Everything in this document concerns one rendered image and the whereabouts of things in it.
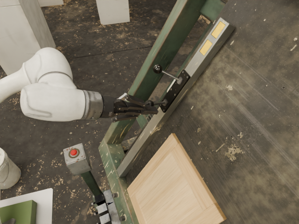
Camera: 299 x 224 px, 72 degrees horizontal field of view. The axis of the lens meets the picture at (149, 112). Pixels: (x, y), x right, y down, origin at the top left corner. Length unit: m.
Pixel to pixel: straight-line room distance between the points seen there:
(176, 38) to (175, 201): 0.71
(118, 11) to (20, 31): 2.07
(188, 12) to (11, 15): 2.28
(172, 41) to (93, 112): 0.54
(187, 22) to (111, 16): 3.56
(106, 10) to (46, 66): 3.79
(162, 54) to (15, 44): 2.35
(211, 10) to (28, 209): 1.38
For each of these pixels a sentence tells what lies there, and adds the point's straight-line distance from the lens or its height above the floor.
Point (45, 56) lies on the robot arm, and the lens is 0.73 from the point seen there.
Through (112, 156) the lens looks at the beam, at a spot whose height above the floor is 0.90.
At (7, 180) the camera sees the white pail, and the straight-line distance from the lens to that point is 2.48.
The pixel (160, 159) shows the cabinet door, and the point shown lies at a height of 1.19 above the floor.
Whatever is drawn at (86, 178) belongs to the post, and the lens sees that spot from 1.62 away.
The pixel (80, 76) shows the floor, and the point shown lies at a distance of 3.32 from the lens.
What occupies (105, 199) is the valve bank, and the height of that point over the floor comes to 0.74.
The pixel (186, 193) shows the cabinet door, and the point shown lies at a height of 1.23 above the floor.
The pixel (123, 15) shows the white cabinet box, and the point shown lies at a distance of 4.51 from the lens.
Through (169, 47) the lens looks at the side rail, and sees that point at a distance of 1.01.
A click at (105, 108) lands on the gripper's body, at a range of 0.65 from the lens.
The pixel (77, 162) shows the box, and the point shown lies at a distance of 1.34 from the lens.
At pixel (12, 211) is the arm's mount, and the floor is 0.81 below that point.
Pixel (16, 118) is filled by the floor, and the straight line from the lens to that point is 3.10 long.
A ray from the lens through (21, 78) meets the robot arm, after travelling 0.74.
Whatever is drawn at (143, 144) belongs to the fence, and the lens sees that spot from 1.03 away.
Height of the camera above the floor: 2.06
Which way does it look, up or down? 50 degrees down
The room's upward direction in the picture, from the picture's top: straight up
